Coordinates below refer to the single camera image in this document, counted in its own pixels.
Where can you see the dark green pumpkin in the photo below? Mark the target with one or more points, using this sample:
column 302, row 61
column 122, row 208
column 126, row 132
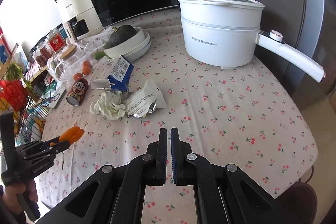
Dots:
column 122, row 35

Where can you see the white flat device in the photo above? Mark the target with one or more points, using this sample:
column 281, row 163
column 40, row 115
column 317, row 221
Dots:
column 57, row 98

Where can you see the brown trash bin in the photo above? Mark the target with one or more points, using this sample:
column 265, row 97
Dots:
column 302, row 195

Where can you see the red packets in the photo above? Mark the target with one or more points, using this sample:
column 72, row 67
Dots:
column 13, row 94

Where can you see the person's left hand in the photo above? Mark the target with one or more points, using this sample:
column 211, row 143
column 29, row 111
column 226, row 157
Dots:
column 31, row 191

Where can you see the cherry print tablecloth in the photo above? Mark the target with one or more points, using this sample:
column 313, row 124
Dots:
column 223, row 108

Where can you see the orange peel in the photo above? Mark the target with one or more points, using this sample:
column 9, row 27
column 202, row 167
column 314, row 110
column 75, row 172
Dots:
column 72, row 134

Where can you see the cream air fryer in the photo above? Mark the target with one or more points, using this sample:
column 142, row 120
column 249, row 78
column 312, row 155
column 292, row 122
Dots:
column 76, row 11

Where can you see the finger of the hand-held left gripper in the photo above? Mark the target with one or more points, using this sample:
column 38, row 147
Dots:
column 59, row 150
column 51, row 142

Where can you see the red cartoon drink can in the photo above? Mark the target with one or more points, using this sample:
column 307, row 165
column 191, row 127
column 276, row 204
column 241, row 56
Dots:
column 76, row 90

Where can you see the crumpled white tissue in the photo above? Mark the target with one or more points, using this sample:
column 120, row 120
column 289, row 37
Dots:
column 107, row 108

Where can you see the white bowl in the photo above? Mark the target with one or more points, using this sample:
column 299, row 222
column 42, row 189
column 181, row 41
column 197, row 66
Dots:
column 123, row 49

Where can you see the green fruit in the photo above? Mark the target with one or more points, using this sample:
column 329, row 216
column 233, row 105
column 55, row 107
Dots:
column 99, row 55

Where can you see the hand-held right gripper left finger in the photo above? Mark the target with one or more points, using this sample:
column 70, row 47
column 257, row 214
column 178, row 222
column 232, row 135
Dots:
column 162, row 161

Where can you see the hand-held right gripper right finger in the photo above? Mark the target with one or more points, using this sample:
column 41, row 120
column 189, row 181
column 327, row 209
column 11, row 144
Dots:
column 174, row 161

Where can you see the grey refrigerator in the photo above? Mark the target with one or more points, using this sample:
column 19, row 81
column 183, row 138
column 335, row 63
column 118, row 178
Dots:
column 309, row 29

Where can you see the blue white drink carton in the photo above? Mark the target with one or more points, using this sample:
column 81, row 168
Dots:
column 120, row 71

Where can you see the stacked white bowls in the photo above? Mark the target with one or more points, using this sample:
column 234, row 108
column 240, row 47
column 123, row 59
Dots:
column 143, row 49

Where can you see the white silver wrapper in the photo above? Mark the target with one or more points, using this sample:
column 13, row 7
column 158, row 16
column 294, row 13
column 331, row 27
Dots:
column 144, row 103

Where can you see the glass jar with wooden lid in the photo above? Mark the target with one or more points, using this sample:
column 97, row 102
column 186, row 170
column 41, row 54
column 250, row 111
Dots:
column 67, row 66

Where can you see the red label jar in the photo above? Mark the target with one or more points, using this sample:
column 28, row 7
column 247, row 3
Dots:
column 55, row 41

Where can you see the white electric cooking pot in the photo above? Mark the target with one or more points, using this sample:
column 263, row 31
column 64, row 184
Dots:
column 218, row 37

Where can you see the small orange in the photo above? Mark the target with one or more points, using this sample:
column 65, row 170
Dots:
column 86, row 70
column 77, row 76
column 87, row 64

